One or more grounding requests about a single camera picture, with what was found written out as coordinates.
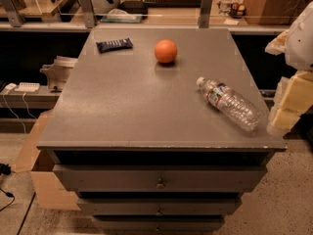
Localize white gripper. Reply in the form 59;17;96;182
265;2;313;136

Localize clear plastic water bottle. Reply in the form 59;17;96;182
197;77;263;132

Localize clear bottle on shelf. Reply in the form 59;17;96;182
219;0;233;16

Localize orange ball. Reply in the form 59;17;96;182
155;39;178;64

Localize grey drawer cabinet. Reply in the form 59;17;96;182
38;27;285;231

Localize black keyboard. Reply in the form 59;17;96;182
144;0;201;8

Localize black bowl on shelf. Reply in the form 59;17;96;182
118;0;148;17

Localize dark blue snack bar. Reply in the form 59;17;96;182
96;38;133;53

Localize white power strip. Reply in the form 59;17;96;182
15;82;40;92

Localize cardboard box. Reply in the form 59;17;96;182
13;111;79;211

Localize white plastic bracket part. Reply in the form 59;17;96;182
40;56;77;91

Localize white cable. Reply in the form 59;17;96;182
2;89;37;134

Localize black cable on floor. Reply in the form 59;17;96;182
0;163;16;212

